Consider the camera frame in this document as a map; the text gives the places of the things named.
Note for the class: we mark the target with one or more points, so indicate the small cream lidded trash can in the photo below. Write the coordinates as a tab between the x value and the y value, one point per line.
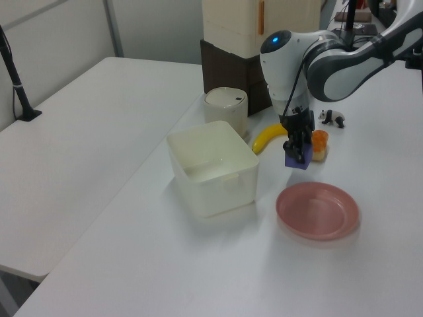
224	112

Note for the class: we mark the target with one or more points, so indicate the black background pole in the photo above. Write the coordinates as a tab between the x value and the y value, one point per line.
350	13

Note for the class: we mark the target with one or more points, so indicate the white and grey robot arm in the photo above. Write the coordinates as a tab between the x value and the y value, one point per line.
281	72

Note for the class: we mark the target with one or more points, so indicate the black and white panda figurine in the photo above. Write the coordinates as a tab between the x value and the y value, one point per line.
333	116

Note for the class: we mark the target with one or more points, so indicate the brown cardboard box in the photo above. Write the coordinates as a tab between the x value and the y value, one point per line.
361	16

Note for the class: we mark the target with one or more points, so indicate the purple cube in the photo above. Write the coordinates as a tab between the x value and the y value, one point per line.
297	166

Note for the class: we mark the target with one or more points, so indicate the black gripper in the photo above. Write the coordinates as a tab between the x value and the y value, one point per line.
297	121

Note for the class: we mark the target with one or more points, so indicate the yellow toy banana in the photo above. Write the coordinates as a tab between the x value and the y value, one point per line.
264	138

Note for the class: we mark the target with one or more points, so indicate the black clamp mount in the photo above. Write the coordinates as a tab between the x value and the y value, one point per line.
414	62

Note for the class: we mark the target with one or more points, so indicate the black camera stand pole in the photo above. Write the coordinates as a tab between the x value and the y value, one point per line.
16	86

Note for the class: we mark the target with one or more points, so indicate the black electronics box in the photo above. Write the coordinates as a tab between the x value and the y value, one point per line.
363	36

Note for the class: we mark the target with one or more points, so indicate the cream open storage bin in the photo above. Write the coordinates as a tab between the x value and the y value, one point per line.
211	195

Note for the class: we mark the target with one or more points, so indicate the pink plate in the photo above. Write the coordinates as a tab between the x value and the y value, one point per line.
317	211

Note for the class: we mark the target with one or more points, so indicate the orange salmon sushi toy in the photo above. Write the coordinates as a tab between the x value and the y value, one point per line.
320	145

